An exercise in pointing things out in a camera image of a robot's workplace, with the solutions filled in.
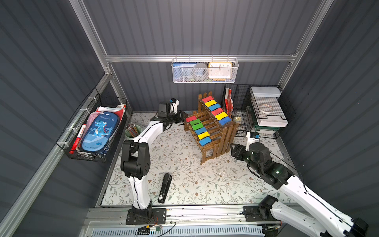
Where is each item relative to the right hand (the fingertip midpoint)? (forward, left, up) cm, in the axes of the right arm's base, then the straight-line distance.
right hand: (239, 144), depth 75 cm
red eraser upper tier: (+29, +15, +6) cm, 33 cm away
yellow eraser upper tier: (+25, +14, +6) cm, 29 cm away
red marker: (-5, +74, +11) cm, 75 cm away
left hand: (+24, +28, -3) cm, 37 cm away
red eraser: (+18, +10, +6) cm, 21 cm away
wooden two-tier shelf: (+17, +12, -7) cm, 22 cm away
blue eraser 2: (+14, +19, -6) cm, 24 cm away
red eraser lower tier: (+23, +26, -6) cm, 35 cm away
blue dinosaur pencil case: (-2, +65, +13) cm, 66 cm away
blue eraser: (+11, +7, +6) cm, 14 cm away
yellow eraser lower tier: (+10, +19, -7) cm, 22 cm away
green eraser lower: (+21, +23, -7) cm, 32 cm away
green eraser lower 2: (+17, +21, -7) cm, 28 cm away
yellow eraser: (+15, +8, +6) cm, 18 cm away
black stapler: (-12, +38, -17) cm, 43 cm away
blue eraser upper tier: (+22, +11, +6) cm, 25 cm away
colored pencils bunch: (+14, +61, -5) cm, 62 cm away
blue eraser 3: (+6, +17, -6) cm, 19 cm away
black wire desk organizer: (+50, -10, -12) cm, 52 cm away
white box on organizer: (+42, -25, -1) cm, 49 cm away
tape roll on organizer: (+29, -24, -2) cm, 37 cm away
